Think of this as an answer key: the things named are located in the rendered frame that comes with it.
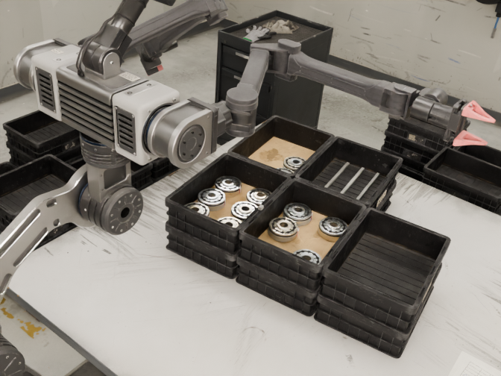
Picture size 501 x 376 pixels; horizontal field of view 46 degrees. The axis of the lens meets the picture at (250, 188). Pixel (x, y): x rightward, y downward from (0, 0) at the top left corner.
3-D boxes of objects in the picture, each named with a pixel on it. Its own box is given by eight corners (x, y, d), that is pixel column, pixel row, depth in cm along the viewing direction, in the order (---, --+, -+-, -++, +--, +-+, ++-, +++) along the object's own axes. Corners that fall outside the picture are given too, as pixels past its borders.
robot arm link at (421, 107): (404, 118, 155) (409, 98, 152) (415, 110, 160) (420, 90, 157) (429, 127, 152) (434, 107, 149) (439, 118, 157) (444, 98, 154)
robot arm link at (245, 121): (209, 125, 145) (209, 106, 142) (235, 113, 152) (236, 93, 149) (238, 139, 140) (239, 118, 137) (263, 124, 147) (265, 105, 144)
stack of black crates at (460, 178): (492, 242, 323) (520, 174, 298) (473, 269, 303) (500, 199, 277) (425, 212, 342) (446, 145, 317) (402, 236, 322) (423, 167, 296)
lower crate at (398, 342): (398, 363, 179) (407, 337, 172) (310, 321, 190) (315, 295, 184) (435, 287, 208) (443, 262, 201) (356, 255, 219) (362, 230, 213)
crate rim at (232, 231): (235, 237, 190) (236, 232, 189) (162, 204, 202) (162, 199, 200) (292, 182, 219) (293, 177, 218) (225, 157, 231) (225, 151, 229)
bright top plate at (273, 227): (291, 239, 199) (291, 238, 199) (265, 230, 202) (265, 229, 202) (301, 223, 207) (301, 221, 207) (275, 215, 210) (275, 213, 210)
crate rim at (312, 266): (319, 274, 179) (320, 268, 177) (236, 237, 190) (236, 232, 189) (367, 211, 208) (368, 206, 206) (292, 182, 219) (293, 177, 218)
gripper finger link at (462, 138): (488, 146, 151) (453, 133, 155) (497, 121, 147) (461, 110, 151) (479, 156, 146) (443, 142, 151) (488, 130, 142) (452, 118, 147)
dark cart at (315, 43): (264, 183, 379) (278, 51, 328) (212, 157, 400) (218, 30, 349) (314, 150, 419) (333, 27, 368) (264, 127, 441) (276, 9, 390)
